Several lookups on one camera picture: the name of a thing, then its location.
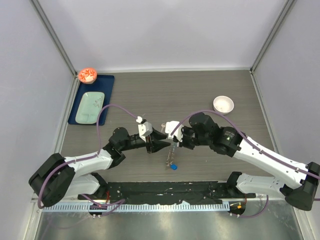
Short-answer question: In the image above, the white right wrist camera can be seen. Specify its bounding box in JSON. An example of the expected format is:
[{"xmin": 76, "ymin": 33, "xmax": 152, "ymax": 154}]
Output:
[{"xmin": 164, "ymin": 121, "xmax": 184, "ymax": 143}]

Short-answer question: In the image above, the orange patterned bowl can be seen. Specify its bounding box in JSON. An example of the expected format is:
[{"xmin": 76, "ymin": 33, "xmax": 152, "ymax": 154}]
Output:
[{"xmin": 77, "ymin": 67, "xmax": 98, "ymax": 84}]

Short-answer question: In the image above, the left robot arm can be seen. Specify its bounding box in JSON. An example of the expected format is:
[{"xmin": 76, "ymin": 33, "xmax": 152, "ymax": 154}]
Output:
[{"xmin": 28, "ymin": 127, "xmax": 170, "ymax": 209}]

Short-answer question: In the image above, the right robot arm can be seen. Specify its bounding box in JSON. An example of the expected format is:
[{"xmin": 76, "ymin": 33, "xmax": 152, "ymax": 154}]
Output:
[{"xmin": 171, "ymin": 110, "xmax": 320, "ymax": 211}]

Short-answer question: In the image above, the steel key organizer blue handle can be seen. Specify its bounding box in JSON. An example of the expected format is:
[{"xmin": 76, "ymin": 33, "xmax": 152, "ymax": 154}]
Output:
[{"xmin": 165, "ymin": 142, "xmax": 178, "ymax": 171}]

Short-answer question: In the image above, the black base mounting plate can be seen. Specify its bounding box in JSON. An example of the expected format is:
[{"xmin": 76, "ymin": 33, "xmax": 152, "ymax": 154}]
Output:
[{"xmin": 89, "ymin": 181, "xmax": 256, "ymax": 205}]

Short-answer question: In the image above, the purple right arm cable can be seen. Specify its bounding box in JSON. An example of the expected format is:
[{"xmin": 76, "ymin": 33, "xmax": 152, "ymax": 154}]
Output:
[{"xmin": 171, "ymin": 110, "xmax": 320, "ymax": 219}]

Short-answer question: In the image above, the white bowl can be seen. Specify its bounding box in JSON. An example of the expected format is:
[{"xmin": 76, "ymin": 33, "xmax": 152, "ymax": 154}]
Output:
[{"xmin": 212, "ymin": 95, "xmax": 235, "ymax": 115}]

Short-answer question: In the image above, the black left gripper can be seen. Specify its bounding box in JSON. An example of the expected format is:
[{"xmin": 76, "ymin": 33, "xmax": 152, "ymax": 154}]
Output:
[{"xmin": 120, "ymin": 127, "xmax": 170, "ymax": 154}]

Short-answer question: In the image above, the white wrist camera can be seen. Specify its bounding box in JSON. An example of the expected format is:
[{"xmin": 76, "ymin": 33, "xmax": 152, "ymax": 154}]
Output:
[
  {"xmin": 136, "ymin": 116, "xmax": 153, "ymax": 143},
  {"xmin": 164, "ymin": 121, "xmax": 184, "ymax": 143}
]

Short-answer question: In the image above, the dark blue tray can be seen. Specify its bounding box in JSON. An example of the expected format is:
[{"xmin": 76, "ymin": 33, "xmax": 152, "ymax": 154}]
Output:
[{"xmin": 68, "ymin": 75, "xmax": 115, "ymax": 126}]

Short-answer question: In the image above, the silver key with ring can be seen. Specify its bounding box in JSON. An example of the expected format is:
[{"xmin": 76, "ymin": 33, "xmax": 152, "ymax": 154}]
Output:
[{"xmin": 161, "ymin": 123, "xmax": 166, "ymax": 132}]

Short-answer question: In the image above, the pale green rectangular plate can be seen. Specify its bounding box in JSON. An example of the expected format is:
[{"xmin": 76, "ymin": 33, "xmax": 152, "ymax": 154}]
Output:
[{"xmin": 75, "ymin": 91, "xmax": 105, "ymax": 125}]

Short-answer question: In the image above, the white slotted cable duct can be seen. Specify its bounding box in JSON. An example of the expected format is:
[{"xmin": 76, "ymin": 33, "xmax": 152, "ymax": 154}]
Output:
[{"xmin": 42, "ymin": 201, "xmax": 230, "ymax": 213}]

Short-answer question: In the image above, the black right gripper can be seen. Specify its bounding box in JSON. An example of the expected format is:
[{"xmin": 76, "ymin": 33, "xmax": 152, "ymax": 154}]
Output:
[{"xmin": 173, "ymin": 125, "xmax": 211, "ymax": 150}]

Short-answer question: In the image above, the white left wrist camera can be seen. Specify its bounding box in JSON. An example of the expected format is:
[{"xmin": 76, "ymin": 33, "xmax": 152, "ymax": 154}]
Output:
[{"xmin": 136, "ymin": 116, "xmax": 153, "ymax": 143}]

